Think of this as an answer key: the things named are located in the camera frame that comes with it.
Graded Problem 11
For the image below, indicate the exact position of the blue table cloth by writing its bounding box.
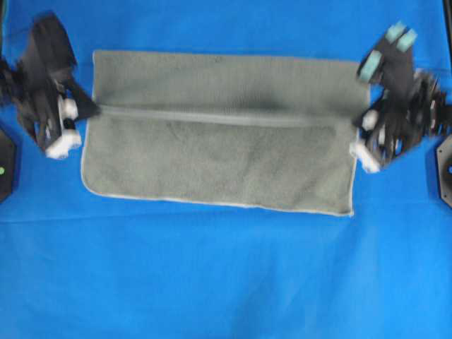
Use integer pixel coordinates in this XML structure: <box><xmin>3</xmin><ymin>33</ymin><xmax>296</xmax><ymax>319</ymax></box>
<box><xmin>1</xmin><ymin>1</ymin><xmax>451</xmax><ymax>338</ymax></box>

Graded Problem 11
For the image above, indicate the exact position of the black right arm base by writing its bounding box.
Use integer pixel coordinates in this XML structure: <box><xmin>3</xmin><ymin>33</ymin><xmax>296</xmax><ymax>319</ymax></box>
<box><xmin>436</xmin><ymin>135</ymin><xmax>452</xmax><ymax>208</ymax></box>

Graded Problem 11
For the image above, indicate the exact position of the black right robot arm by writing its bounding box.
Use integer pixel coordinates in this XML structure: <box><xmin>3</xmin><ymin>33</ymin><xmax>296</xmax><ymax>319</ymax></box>
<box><xmin>350</xmin><ymin>22</ymin><xmax>451</xmax><ymax>173</ymax></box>

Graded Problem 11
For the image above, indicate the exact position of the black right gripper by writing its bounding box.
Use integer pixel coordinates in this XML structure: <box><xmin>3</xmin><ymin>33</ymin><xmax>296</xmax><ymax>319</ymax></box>
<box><xmin>350</xmin><ymin>102</ymin><xmax>434</xmax><ymax>173</ymax></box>

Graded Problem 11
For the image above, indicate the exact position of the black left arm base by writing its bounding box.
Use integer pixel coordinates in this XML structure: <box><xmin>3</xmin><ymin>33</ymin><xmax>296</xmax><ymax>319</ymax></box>
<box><xmin>1</xmin><ymin>122</ymin><xmax>23</xmax><ymax>203</ymax></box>

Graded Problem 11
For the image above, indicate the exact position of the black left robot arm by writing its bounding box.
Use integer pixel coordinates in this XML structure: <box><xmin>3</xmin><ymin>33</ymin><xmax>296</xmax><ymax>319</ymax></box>
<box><xmin>1</xmin><ymin>12</ymin><xmax>100</xmax><ymax>160</ymax></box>

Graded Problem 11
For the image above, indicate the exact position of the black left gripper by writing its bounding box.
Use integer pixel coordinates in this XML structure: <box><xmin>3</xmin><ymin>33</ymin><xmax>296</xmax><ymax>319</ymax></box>
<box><xmin>17</xmin><ymin>79</ymin><xmax>100</xmax><ymax>159</ymax></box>

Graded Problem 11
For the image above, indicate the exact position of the grey green towel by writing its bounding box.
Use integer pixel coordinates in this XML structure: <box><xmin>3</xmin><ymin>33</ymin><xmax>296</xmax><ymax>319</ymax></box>
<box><xmin>81</xmin><ymin>50</ymin><xmax>370</xmax><ymax>216</ymax></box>

